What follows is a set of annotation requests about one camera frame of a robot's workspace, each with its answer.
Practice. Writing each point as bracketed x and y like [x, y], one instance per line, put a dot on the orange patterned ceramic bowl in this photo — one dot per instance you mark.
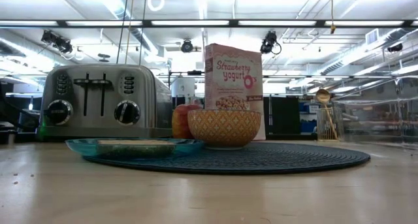
[224, 127]

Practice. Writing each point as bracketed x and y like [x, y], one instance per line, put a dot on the red apple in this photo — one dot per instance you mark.
[180, 122]

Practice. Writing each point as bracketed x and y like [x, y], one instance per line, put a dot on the pink strawberry yogurt cereal box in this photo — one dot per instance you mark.
[233, 73]

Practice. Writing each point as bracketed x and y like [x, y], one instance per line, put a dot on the teal glass plate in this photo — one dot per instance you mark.
[186, 147]

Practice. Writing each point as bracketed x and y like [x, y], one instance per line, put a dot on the toast slice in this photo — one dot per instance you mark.
[137, 142]

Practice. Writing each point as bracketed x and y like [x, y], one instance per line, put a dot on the white cylindrical tank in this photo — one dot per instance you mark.
[183, 87]

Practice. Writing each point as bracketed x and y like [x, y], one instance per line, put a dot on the round black ceiling spotlight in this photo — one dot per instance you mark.
[187, 46]

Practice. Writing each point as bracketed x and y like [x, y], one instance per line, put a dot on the dark round woven placemat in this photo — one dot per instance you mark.
[277, 158]

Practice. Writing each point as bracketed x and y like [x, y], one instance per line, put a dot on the silver four-slot toaster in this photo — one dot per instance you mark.
[98, 119]

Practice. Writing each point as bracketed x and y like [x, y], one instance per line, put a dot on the clear plastic container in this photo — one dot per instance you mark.
[375, 119]

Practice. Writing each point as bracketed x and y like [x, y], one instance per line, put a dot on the small black ceiling light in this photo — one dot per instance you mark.
[395, 48]

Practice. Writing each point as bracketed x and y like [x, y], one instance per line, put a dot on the black overhead frame bar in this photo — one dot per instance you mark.
[196, 23]

